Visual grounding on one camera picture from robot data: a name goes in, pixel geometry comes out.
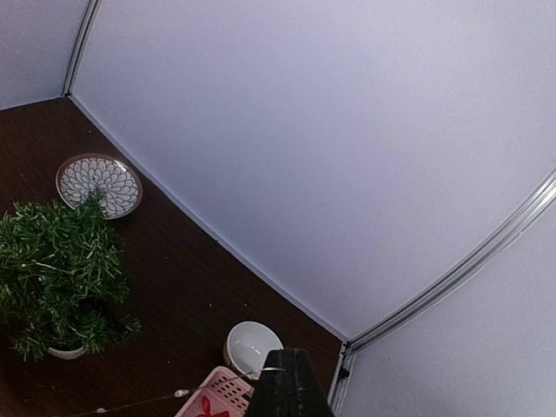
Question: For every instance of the left aluminium frame post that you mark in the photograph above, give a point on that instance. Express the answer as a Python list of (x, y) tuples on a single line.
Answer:
[(79, 46)]

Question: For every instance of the patterned ceramic plate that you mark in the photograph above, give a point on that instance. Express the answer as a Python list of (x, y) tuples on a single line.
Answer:
[(91, 173)]

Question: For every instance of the red burlap bow ornament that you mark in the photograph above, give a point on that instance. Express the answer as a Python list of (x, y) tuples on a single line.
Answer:
[(207, 409)]

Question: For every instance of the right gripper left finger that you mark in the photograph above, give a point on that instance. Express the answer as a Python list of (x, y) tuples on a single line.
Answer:
[(272, 392)]

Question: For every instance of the white ceramic bowl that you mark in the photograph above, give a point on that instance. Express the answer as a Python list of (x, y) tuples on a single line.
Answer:
[(247, 346)]

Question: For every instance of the small green christmas tree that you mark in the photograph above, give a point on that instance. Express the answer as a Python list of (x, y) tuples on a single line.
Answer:
[(63, 283)]

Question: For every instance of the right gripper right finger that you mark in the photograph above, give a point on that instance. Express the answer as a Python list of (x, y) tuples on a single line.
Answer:
[(308, 399)]

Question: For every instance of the pink plastic basket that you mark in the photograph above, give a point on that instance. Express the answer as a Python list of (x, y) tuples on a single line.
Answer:
[(226, 391)]

